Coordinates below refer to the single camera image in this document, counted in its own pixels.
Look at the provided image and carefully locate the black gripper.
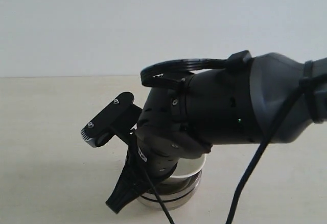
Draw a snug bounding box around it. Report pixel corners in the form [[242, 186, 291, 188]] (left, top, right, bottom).
[[106, 73, 212, 213]]

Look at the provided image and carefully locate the plain steel bowl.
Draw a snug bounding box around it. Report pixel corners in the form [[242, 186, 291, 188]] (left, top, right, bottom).
[[136, 167, 202, 205]]

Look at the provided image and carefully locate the white ceramic bowl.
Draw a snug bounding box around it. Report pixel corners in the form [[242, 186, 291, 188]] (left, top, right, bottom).
[[170, 154, 206, 180]]

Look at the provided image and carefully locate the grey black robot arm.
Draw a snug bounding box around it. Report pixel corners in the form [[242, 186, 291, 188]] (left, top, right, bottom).
[[106, 51, 326, 216]]

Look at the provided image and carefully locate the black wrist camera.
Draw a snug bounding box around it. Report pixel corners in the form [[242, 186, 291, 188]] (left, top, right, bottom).
[[81, 92, 142, 148]]

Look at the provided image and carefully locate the black flat ribbon cable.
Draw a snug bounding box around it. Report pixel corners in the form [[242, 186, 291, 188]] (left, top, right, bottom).
[[140, 50, 253, 88]]

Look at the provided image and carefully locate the black round cable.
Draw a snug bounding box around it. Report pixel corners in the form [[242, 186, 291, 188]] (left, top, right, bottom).
[[224, 75, 327, 224]]

